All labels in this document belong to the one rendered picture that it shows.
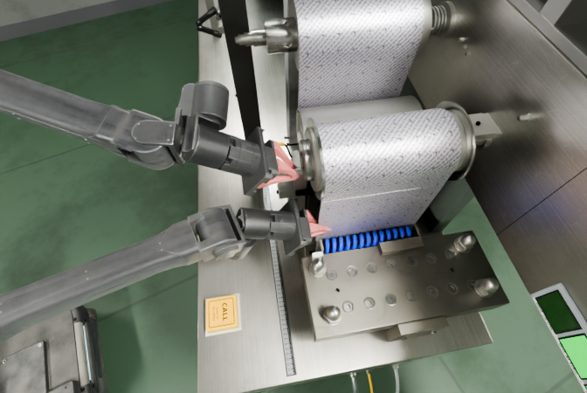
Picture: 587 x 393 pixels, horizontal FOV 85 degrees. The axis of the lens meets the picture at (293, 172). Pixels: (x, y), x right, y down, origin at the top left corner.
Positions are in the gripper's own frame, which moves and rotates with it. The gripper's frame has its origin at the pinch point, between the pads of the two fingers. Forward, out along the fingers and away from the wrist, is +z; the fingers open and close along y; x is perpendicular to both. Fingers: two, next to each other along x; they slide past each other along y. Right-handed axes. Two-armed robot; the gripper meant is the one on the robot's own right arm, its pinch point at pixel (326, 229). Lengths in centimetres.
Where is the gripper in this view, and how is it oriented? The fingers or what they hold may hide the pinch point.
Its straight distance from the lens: 69.8
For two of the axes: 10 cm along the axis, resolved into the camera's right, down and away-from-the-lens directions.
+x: 4.7, -5.5, -6.9
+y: 1.7, 8.2, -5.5
